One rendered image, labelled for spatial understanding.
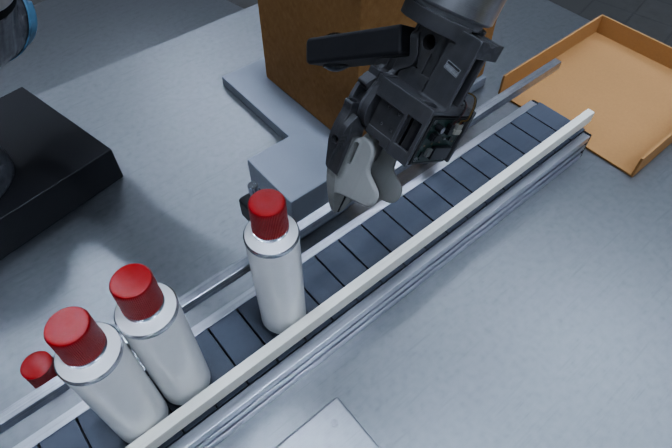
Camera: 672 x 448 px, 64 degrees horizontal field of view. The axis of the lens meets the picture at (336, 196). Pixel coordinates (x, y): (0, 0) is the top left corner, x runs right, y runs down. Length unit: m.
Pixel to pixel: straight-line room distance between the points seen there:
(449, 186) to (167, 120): 0.48
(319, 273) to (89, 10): 0.84
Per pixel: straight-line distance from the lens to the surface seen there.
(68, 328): 0.44
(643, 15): 3.15
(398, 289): 0.68
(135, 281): 0.44
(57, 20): 1.29
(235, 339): 0.63
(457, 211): 0.69
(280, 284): 0.53
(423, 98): 0.45
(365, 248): 0.68
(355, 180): 0.49
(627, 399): 0.73
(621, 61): 1.17
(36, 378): 0.70
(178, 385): 0.56
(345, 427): 0.59
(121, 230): 0.82
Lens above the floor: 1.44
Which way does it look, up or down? 50 degrees down
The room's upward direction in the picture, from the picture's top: straight up
